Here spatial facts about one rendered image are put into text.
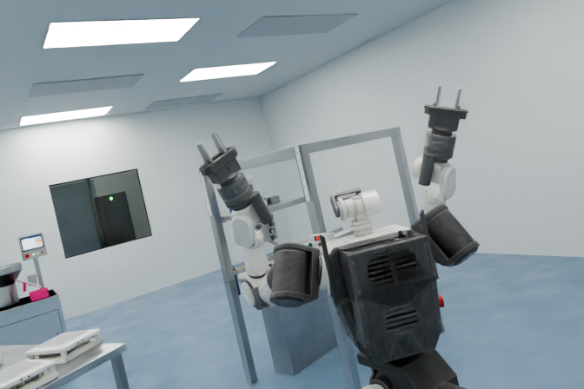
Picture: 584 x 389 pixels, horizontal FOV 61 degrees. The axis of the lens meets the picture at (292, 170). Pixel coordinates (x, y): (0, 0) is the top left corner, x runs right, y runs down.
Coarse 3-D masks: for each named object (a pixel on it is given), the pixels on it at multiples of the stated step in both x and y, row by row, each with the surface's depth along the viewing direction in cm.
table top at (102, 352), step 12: (0, 348) 289; (12, 348) 283; (24, 348) 276; (96, 348) 245; (108, 348) 240; (120, 348) 240; (12, 360) 257; (72, 360) 233; (84, 360) 229; (96, 360) 228; (60, 372) 221; (72, 372) 217; (84, 372) 222; (48, 384) 208; (60, 384) 212
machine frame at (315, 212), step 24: (312, 144) 304; (336, 144) 321; (312, 192) 297; (408, 192) 377; (216, 216) 364; (312, 216) 298; (408, 216) 381; (216, 240) 365; (240, 312) 366; (336, 312) 297; (240, 336) 364; (336, 336) 301; (360, 384) 302
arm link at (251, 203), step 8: (248, 192) 141; (256, 192) 141; (240, 200) 139; (248, 200) 140; (256, 200) 140; (232, 208) 141; (240, 208) 141; (248, 208) 141; (256, 208) 141; (264, 208) 142; (232, 216) 144; (256, 216) 144; (264, 216) 142; (264, 224) 143
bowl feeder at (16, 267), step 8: (16, 264) 509; (0, 272) 477; (8, 272) 481; (16, 272) 488; (0, 280) 479; (8, 280) 484; (16, 280) 492; (32, 280) 498; (0, 288) 483; (8, 288) 486; (16, 288) 495; (24, 288) 491; (0, 296) 483; (8, 296) 485; (16, 296) 492; (0, 304) 484; (8, 304) 485
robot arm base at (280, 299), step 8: (280, 248) 131; (288, 248) 130; (296, 248) 130; (304, 248) 131; (312, 248) 132; (312, 256) 131; (312, 264) 130; (312, 272) 129; (312, 280) 128; (312, 288) 127; (272, 296) 126; (280, 296) 124; (288, 296) 124; (296, 296) 124; (304, 296) 125; (312, 296) 126; (280, 304) 128; (288, 304) 128; (296, 304) 127
